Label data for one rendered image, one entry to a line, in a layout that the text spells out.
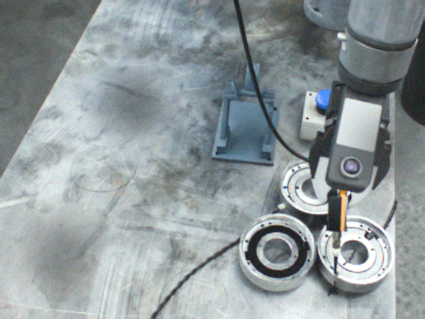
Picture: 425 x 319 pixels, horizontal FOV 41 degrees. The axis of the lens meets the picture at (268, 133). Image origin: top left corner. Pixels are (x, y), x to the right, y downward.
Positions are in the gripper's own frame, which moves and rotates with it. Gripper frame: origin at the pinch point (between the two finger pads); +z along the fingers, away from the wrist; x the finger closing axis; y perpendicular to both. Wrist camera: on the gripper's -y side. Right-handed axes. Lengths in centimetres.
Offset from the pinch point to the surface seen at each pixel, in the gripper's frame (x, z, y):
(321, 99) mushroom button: 3.8, 0.8, 22.6
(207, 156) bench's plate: 20.1, 9.8, 14.1
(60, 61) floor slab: 101, 77, 119
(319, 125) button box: 3.2, 4.6, 20.4
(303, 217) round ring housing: 3.6, 8.4, 3.9
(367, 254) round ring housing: -6.0, 9.4, 0.2
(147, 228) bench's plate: 25.5, 11.9, -0.6
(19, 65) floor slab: 115, 78, 114
